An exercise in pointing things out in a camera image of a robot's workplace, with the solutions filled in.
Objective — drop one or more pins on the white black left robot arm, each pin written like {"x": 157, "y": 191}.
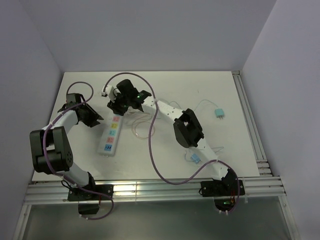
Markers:
{"x": 50, "y": 148}

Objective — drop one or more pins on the aluminium front rail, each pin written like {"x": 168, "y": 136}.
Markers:
{"x": 52, "y": 192}

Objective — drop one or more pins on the white multicolour power strip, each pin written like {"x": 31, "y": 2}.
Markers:
{"x": 110, "y": 136}

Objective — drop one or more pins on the aluminium side rail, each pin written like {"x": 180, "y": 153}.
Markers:
{"x": 258, "y": 149}

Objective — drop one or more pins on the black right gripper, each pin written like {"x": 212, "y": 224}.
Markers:
{"x": 116, "y": 108}

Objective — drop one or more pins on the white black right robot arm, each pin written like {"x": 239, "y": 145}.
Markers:
{"x": 186, "y": 126}

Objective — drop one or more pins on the teal charger plug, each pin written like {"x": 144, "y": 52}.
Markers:
{"x": 219, "y": 113}

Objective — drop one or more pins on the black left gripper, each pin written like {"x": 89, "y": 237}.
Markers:
{"x": 93, "y": 121}

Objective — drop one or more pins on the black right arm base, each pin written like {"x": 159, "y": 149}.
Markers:
{"x": 225, "y": 195}

